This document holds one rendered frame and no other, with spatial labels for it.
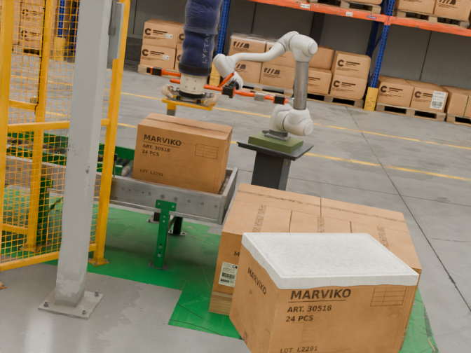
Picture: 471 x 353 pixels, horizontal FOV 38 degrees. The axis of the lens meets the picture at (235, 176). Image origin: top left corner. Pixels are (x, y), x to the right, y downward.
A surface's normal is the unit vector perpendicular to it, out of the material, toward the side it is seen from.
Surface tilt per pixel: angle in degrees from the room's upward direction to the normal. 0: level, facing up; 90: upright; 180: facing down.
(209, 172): 90
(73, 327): 0
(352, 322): 90
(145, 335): 0
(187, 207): 90
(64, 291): 90
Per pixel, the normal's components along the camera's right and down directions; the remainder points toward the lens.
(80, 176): -0.11, 0.27
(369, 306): 0.33, 0.33
